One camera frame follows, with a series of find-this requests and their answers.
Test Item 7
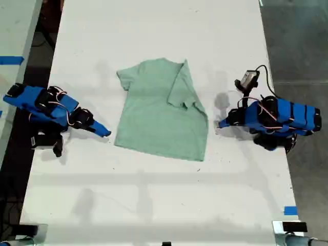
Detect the pale green T-shirt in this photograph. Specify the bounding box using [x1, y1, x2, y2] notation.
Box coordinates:
[114, 58, 209, 162]

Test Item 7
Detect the long blue tape strip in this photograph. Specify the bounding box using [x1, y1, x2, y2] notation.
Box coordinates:
[0, 55, 25, 65]

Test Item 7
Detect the white side table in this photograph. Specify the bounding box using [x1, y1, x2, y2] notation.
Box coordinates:
[0, 0, 44, 165]

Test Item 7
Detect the grey metal plate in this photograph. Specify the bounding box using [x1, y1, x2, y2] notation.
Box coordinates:
[18, 223, 49, 241]

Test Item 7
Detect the white mounting block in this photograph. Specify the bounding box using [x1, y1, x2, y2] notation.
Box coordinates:
[272, 220, 305, 235]

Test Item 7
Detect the black box on metal plate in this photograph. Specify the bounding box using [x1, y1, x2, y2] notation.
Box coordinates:
[18, 224, 39, 237]

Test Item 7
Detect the black box on white block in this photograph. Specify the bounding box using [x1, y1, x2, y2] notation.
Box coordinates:
[282, 221, 308, 233]

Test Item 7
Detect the grey tube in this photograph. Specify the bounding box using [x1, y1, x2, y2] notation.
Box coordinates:
[283, 234, 328, 246]
[0, 237, 34, 246]

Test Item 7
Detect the black camera stalk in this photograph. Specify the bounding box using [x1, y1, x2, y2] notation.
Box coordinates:
[241, 88, 251, 108]
[52, 133, 64, 158]

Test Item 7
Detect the silver and black camera box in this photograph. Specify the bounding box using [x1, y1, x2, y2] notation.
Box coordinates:
[235, 70, 260, 91]

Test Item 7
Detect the black camera box white label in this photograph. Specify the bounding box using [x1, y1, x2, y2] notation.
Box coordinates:
[30, 132, 56, 151]

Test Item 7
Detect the black camera cable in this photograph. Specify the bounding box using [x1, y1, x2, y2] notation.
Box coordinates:
[255, 65, 276, 98]

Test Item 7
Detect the black arm base cable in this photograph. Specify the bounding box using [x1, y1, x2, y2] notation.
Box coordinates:
[285, 134, 298, 155]

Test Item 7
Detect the black floor cable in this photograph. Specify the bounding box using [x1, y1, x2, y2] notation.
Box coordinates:
[32, 24, 56, 49]

